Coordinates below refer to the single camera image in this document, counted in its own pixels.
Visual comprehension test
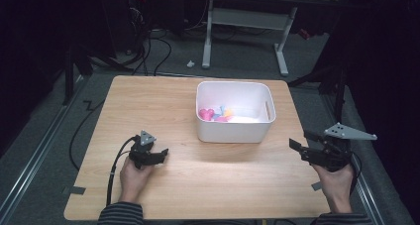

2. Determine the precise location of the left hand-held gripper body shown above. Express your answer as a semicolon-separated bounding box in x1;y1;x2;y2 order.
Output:
128;129;158;169

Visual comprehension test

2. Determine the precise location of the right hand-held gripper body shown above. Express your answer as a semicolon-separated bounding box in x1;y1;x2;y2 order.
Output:
313;122;378;173

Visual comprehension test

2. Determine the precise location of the pink rubber bone toy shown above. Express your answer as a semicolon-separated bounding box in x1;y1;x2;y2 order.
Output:
198;107;216;122

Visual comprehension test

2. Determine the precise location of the white plastic bin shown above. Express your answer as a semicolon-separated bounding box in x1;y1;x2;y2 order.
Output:
194;80;277;144

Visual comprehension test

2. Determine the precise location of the pink rope ball toy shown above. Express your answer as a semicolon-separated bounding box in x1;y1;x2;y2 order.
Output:
213;104;236;123

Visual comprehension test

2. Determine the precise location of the person's left hand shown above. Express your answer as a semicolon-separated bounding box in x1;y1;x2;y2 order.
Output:
118;157;155;205

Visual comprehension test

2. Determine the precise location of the person's right hand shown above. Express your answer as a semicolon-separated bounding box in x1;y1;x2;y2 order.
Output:
311;163;356;215

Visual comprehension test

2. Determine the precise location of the black metal stand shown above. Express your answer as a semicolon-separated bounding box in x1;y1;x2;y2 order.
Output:
61;45;94;107
286;60;349;125

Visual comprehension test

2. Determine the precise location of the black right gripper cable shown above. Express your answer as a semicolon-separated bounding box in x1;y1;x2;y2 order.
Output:
348;151;364;197

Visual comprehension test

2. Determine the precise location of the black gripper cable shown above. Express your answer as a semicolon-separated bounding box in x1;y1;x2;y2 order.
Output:
348;151;364;197
106;135;138;207

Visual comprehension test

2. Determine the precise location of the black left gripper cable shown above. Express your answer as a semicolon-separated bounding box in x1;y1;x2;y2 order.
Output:
106;135;138;207

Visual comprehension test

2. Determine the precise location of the metal floor rail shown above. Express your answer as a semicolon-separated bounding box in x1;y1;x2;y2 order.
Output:
0;74;85;219
320;91;386;225

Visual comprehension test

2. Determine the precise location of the black floor cable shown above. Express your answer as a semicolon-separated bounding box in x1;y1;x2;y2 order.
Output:
68;99;106;171

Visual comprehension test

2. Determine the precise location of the bundle of black cables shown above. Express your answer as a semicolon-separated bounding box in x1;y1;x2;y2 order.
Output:
123;0;173;77

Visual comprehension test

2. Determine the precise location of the white frame wooden desk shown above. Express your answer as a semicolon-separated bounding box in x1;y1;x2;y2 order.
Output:
200;0;342;77

